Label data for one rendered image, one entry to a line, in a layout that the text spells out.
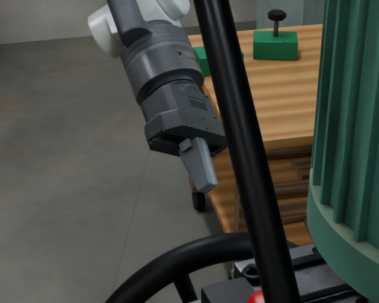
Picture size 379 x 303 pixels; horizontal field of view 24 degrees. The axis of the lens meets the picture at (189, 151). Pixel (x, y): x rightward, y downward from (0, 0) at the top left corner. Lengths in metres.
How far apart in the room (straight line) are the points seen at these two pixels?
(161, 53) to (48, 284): 1.34
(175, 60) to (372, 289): 0.67
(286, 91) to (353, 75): 1.68
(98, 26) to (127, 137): 1.80
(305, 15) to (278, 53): 0.57
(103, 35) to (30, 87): 2.16
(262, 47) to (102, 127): 0.94
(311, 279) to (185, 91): 0.38
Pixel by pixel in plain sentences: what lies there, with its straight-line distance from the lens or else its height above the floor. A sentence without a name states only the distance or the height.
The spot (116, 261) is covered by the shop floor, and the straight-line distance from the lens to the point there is 2.36.
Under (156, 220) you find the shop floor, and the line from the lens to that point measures 2.51.
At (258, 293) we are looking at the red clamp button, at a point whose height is 1.02.
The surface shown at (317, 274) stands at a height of 1.00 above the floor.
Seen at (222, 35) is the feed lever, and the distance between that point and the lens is 0.34.
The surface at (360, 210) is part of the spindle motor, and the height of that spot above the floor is 1.24.
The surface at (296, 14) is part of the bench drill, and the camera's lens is 2.79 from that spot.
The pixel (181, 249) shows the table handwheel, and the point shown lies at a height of 0.95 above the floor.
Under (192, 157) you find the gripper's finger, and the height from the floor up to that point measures 0.93.
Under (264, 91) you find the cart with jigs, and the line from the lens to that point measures 2.04.
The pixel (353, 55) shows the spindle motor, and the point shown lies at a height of 1.31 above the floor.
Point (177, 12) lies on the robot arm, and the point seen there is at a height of 1.05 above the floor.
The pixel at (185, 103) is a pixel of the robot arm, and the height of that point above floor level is 0.98.
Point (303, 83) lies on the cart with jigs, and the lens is 2.09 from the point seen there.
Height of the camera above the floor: 1.46
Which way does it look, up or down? 31 degrees down
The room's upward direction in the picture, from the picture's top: straight up
